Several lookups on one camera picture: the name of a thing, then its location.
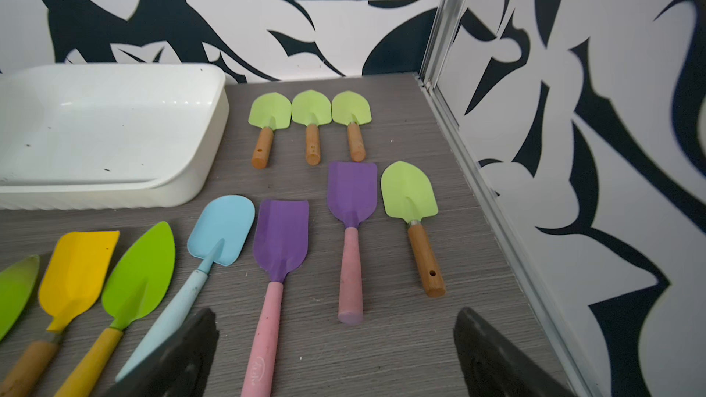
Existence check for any light blue pointed shovel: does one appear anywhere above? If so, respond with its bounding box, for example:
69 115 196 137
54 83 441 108
115 195 256 382

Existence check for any green shovel brown wooden handle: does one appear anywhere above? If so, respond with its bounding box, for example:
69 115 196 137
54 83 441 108
248 92 292 169

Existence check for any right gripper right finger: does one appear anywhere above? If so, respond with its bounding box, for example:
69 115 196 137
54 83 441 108
453 307 572 396

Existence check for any green shovel yellow blue-tipped handle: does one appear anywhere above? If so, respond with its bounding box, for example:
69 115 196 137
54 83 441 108
56 222 176 396

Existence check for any green pointed shovel yellow handle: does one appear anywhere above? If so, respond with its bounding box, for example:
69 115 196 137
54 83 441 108
1 255 40 339

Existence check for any yellow shovel wooden handle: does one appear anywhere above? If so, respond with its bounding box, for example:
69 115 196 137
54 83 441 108
1 231 120 396

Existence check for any white plastic storage box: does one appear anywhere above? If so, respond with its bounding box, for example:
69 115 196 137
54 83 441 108
1 64 230 210

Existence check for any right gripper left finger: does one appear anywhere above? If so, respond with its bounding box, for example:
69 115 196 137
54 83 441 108
105 308 220 396

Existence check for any purple shovel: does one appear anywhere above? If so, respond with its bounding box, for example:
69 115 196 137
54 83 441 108
241 198 309 396
327 161 378 325

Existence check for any green square shovel wooden handle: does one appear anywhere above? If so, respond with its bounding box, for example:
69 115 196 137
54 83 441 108
381 161 447 298

